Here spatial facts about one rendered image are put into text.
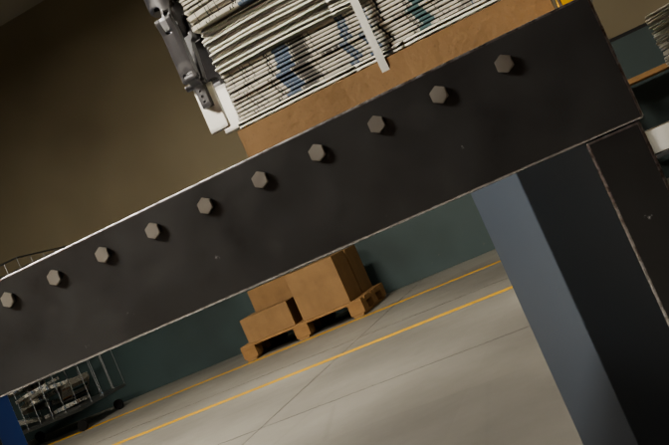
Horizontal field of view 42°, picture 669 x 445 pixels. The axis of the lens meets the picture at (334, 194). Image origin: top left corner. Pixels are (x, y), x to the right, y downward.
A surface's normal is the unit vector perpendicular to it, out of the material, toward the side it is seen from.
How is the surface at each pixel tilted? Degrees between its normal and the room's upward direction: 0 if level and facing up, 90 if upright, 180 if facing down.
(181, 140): 90
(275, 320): 90
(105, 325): 90
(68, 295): 90
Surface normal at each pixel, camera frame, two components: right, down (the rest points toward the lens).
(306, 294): -0.29, 0.08
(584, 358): -0.86, 0.36
